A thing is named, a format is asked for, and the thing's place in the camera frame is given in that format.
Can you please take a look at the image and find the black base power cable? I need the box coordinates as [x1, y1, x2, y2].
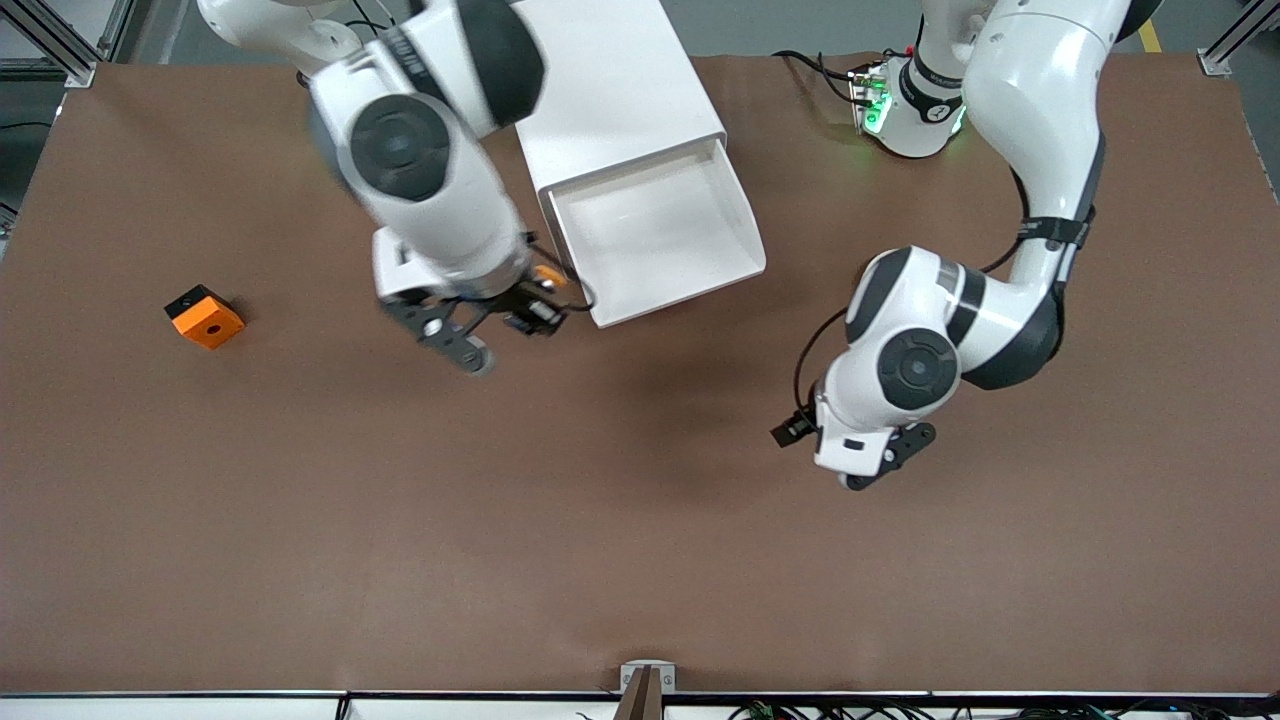
[772, 50, 867, 107]

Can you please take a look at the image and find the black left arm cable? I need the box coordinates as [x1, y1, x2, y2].
[794, 305, 852, 426]

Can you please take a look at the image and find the brown table cover sheet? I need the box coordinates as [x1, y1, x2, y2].
[0, 55, 1280, 696]

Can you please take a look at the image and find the orange capped push button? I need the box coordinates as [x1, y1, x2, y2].
[504, 264, 571, 337]

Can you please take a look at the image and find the aluminium frame profile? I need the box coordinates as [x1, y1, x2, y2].
[1197, 0, 1280, 78]
[0, 0, 136, 89]

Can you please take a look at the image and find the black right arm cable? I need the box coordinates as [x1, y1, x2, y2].
[525, 234, 597, 314]

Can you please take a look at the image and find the orange and black box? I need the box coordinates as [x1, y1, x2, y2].
[164, 285, 246, 351]

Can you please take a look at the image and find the white drawer with button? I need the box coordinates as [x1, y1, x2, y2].
[545, 139, 768, 329]

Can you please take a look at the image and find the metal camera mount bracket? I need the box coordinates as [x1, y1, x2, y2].
[613, 660, 678, 720]

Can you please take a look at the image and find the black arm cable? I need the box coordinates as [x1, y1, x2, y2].
[525, 234, 597, 314]
[794, 305, 852, 426]

